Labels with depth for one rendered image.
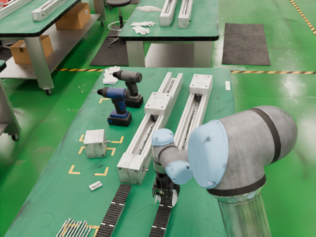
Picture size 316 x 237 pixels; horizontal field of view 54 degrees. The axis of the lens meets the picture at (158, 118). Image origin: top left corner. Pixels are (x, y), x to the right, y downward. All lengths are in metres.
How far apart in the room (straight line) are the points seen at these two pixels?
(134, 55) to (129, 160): 1.84
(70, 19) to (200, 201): 4.05
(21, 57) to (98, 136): 2.73
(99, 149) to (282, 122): 1.05
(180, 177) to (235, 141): 0.41
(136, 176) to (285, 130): 0.85
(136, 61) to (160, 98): 1.45
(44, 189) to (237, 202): 1.03
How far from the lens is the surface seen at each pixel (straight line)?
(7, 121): 3.06
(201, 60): 3.01
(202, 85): 1.80
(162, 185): 1.13
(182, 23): 3.01
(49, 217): 1.37
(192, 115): 1.67
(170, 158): 0.96
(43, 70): 3.62
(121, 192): 1.33
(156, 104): 1.64
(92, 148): 1.51
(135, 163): 1.35
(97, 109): 1.89
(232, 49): 4.50
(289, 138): 0.63
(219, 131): 0.57
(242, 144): 0.57
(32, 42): 3.51
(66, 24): 5.03
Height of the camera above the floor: 1.80
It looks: 36 degrees down
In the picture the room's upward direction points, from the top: 4 degrees counter-clockwise
